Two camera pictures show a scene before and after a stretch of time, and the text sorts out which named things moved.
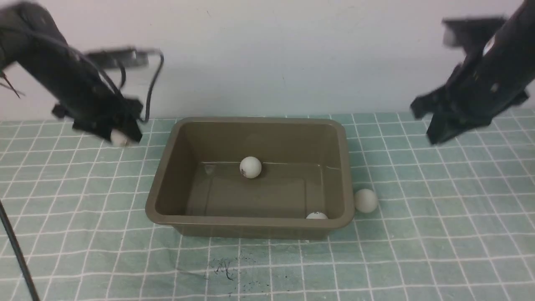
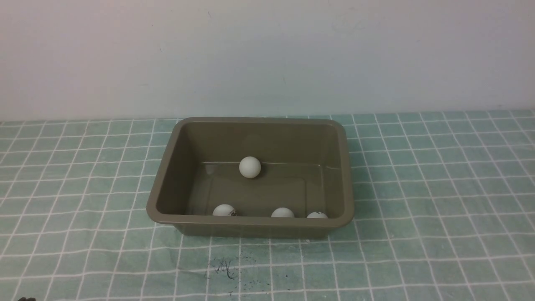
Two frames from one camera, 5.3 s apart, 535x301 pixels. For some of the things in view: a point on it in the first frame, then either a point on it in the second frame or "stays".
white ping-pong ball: [366, 200] → [282, 212]
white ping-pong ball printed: [317, 215] stays
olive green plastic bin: [199, 192] stays
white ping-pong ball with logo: [118, 139] → [224, 210]
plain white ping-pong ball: [250, 167] stays
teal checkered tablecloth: [453, 221] stays
